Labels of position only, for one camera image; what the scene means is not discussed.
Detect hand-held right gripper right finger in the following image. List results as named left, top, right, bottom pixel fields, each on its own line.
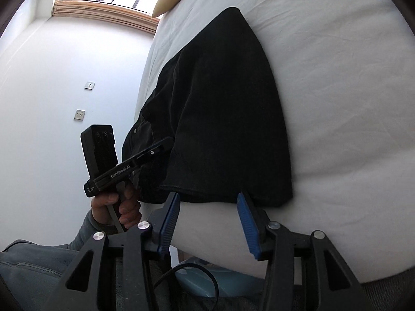
left=237, top=190, right=365, bottom=311

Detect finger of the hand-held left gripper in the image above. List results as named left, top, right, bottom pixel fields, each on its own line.
left=134, top=137, right=174, bottom=166

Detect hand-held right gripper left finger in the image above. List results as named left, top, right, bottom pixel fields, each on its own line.
left=50, top=192, right=181, bottom=311

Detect black pants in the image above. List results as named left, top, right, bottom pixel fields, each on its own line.
left=122, top=6, right=293, bottom=208

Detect person's left forearm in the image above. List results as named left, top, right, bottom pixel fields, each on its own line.
left=66, top=210, right=120, bottom=253

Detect person's left hand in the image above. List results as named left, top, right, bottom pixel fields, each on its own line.
left=91, top=181, right=141, bottom=230

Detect light blue plastic item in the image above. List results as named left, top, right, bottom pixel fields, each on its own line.
left=175, top=256, right=265, bottom=299

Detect person's leg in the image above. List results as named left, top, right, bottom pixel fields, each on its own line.
left=0, top=239, right=81, bottom=311

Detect beige curtain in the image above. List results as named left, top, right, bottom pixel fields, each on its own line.
left=52, top=0, right=161, bottom=34

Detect bed with white sheet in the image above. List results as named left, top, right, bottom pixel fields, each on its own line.
left=134, top=0, right=415, bottom=284

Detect black cable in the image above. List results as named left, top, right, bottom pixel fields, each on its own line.
left=152, top=261, right=219, bottom=299

